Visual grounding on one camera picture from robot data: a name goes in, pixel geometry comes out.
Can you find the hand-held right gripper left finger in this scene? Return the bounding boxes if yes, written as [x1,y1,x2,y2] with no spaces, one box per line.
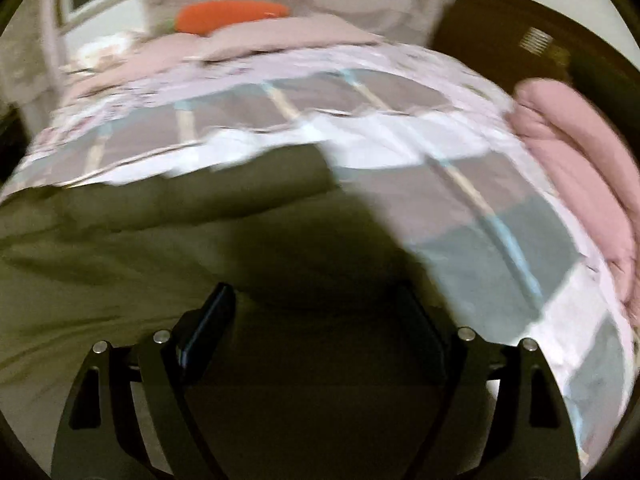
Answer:
[50,282,238,480]

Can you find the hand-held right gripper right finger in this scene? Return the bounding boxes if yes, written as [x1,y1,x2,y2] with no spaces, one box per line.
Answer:
[395,282,583,480]

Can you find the olive hooded down jacket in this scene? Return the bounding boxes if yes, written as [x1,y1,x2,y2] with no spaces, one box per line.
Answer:
[0,142,501,480]

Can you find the bed with patterned sheet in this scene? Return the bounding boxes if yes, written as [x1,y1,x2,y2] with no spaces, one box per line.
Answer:
[0,42,640,461]

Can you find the folded pink quilt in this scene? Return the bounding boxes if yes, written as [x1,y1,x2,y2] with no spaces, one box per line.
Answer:
[505,77,640,307]

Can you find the pink pillow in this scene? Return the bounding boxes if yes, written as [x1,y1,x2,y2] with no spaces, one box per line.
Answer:
[197,14,382,61]
[62,35,206,98]

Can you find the floral print pillow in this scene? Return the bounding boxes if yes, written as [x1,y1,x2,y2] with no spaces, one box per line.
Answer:
[75,30,148,67]

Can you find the dark wooden headboard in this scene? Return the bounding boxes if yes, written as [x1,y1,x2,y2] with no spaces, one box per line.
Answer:
[430,0,640,128]

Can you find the orange carrot plush pillow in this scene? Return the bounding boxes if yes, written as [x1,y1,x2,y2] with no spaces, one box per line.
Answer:
[172,0,292,37]

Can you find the narrow floral lace curtain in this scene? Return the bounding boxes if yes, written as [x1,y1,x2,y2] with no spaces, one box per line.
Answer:
[0,0,66,108]

